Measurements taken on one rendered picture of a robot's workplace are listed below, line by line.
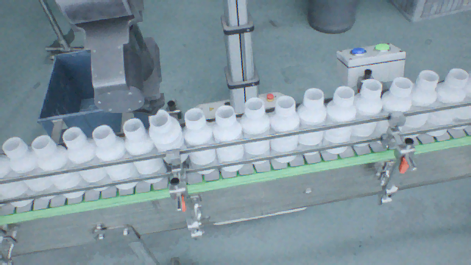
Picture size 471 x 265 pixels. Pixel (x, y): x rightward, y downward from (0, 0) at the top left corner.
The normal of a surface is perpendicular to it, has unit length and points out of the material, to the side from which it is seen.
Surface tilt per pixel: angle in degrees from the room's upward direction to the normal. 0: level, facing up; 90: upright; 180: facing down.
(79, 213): 90
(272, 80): 0
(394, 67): 70
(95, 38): 19
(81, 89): 90
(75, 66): 90
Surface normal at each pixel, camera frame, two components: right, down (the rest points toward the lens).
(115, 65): 0.00, -0.29
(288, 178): 0.15, 0.75
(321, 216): -0.08, -0.64
